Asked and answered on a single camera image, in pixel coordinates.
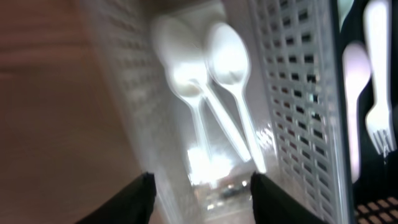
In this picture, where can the white plastic fork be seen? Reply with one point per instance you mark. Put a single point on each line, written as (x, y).
(377, 32)

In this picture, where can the clear plastic mesh basket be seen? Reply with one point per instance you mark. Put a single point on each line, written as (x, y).
(293, 95)

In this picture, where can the white plastic spoon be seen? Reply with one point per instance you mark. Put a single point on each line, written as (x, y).
(230, 66)
(357, 73)
(180, 52)

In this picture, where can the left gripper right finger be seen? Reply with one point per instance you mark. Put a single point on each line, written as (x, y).
(270, 204)

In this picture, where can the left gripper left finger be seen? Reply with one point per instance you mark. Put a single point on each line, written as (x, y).
(134, 204)

